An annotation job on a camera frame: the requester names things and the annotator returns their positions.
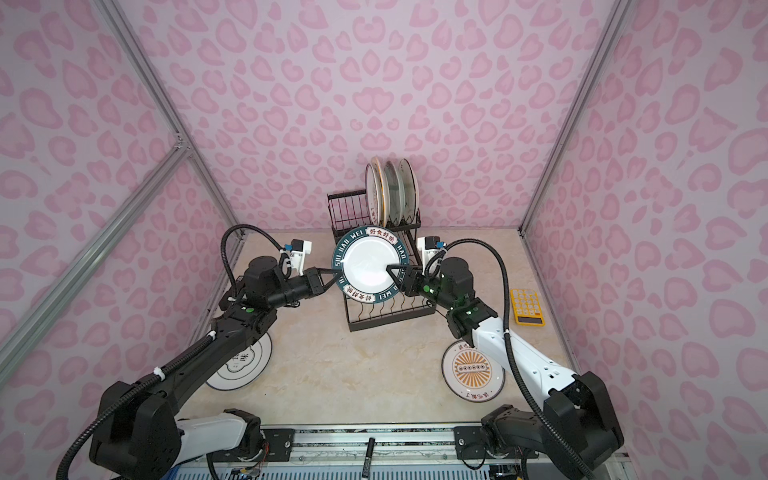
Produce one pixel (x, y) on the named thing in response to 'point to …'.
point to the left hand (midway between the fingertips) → (343, 270)
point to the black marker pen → (368, 458)
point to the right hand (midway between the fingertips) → (393, 267)
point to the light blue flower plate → (394, 193)
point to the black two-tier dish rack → (348, 212)
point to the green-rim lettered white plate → (363, 254)
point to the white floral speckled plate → (408, 192)
